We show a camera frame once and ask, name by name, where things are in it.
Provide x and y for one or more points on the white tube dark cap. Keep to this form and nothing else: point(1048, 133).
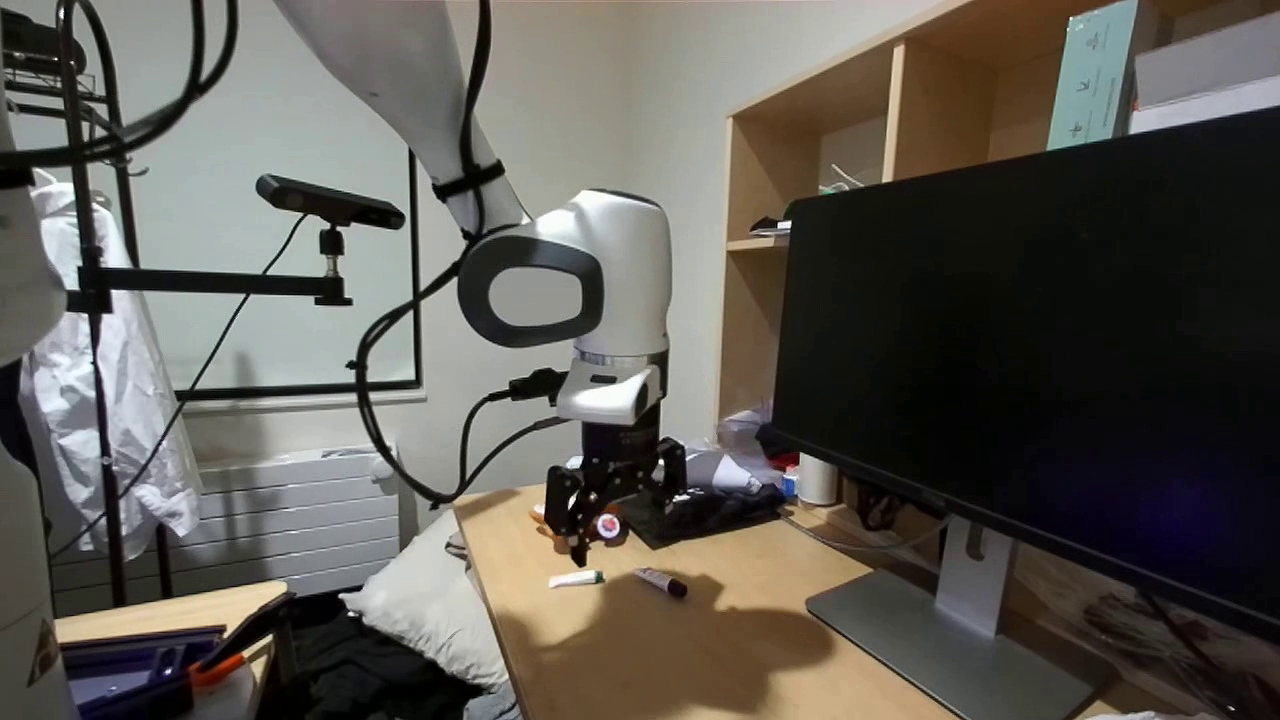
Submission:
point(661, 581)

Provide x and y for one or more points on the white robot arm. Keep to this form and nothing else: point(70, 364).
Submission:
point(591, 275)

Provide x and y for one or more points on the black pouch with label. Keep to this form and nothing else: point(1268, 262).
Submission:
point(697, 512)

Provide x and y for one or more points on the wooden shelf unit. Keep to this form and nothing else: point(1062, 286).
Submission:
point(964, 87)

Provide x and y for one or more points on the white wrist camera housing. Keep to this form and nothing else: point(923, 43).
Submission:
point(598, 397)

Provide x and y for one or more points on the purple tool tray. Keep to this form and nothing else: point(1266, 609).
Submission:
point(137, 679)

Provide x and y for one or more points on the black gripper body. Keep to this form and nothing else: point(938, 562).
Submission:
point(617, 462)

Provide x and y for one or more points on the white tube green cap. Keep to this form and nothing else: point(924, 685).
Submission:
point(587, 576)

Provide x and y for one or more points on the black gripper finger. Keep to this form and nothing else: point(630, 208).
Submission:
point(675, 469)
point(570, 528)

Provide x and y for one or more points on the white pillow on floor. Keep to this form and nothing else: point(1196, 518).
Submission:
point(431, 606)

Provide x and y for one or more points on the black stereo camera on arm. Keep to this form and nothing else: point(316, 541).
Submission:
point(328, 203)

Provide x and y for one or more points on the black computer monitor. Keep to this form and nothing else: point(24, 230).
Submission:
point(1068, 348)

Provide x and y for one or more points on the white radiator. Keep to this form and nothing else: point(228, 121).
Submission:
point(316, 523)

